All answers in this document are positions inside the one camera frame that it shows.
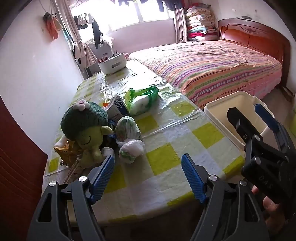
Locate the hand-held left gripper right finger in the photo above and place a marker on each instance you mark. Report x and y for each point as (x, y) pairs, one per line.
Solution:
(192, 178)

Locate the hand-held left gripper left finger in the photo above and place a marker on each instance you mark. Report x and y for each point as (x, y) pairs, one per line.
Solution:
(104, 176)

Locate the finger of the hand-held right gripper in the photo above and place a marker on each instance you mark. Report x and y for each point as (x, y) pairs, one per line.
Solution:
(240, 122)
(266, 115)

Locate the white plastic bin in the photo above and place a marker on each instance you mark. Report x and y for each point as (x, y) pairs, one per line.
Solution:
(242, 103)

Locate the white ribbed bottle cap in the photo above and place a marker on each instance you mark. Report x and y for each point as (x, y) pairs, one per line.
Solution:
(107, 151)

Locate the disposable wooden chopsticks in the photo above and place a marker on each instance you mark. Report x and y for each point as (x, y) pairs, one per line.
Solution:
(71, 172)

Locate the foil snack wrapper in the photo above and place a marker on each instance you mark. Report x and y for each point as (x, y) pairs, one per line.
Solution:
(67, 153)

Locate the green white plastic bag bundle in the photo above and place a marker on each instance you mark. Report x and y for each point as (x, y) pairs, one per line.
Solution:
(127, 127)

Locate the green broccoli plush toy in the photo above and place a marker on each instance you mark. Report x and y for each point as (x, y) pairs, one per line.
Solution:
(83, 120)

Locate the white blue cardboard box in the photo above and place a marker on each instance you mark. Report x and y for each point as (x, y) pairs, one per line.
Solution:
(115, 109)

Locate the green tissue packet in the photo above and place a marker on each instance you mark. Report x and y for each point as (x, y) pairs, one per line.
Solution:
(141, 104)

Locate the person's right hand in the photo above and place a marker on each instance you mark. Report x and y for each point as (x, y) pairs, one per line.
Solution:
(271, 209)

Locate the striped bed sheet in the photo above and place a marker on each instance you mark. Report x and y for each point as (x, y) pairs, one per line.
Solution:
(208, 67)

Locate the wooden headboard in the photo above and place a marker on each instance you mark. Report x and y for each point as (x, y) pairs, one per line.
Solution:
(254, 32)

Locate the red wooden door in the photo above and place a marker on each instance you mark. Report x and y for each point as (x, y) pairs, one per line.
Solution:
(18, 173)

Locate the small grey flat object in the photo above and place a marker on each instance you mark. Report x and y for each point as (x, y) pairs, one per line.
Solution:
(246, 17)

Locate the stack of folded blankets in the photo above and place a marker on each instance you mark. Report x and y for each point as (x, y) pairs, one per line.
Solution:
(201, 23)

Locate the white storage basket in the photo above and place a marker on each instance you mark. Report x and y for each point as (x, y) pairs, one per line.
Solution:
(113, 66)

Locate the pink straight curtain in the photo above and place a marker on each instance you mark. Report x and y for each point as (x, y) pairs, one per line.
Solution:
(180, 25)

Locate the black hanging garment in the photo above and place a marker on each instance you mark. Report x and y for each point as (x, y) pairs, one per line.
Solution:
(96, 32)

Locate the small clothes on drying rack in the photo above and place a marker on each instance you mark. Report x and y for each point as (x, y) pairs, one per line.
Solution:
(81, 22)

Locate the orange cloth on hook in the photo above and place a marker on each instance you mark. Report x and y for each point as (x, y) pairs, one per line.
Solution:
(53, 27)

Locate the hanging clothes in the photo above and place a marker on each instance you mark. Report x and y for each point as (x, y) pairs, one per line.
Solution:
(69, 23)

